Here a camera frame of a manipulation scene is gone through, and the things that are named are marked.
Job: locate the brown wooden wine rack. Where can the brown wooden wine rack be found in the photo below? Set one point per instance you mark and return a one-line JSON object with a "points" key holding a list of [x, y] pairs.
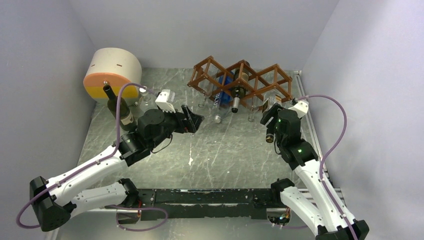
{"points": [[271, 78]]}

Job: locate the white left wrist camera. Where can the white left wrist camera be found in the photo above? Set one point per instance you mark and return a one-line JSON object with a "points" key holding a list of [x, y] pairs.
{"points": [[164, 101]]}

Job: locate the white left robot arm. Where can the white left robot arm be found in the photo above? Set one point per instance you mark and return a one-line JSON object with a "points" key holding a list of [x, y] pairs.
{"points": [[58, 199]]}

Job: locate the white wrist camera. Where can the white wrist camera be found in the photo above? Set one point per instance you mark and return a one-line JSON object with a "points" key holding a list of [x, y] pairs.
{"points": [[301, 108], [164, 101]]}

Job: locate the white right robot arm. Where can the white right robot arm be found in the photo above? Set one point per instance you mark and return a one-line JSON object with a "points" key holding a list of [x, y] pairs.
{"points": [[327, 217]]}

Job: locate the dark bottle cream label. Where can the dark bottle cream label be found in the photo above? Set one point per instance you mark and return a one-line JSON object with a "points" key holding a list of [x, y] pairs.
{"points": [[118, 107]]}

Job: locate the green wine bottle brown label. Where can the green wine bottle brown label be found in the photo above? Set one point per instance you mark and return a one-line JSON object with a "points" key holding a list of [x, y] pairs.
{"points": [[238, 92]]}

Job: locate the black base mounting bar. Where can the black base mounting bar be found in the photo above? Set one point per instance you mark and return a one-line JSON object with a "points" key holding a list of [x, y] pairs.
{"points": [[253, 203]]}

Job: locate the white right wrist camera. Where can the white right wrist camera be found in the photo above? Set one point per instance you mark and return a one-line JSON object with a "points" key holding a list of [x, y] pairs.
{"points": [[301, 108]]}

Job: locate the beige orange yellow cylinder box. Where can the beige orange yellow cylinder box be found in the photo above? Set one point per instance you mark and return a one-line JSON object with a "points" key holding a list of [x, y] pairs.
{"points": [[111, 66]]}

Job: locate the small dark bottle gold cap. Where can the small dark bottle gold cap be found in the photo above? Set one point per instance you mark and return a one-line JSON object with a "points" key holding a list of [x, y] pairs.
{"points": [[271, 103]]}

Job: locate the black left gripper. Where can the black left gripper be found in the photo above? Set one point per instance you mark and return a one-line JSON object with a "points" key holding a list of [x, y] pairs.
{"points": [[191, 124]]}

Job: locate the clear bottle silver cap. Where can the clear bottle silver cap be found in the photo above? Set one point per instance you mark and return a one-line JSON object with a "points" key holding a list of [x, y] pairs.
{"points": [[144, 97]]}

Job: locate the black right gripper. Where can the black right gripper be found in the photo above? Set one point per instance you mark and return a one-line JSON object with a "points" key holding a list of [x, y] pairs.
{"points": [[273, 112]]}

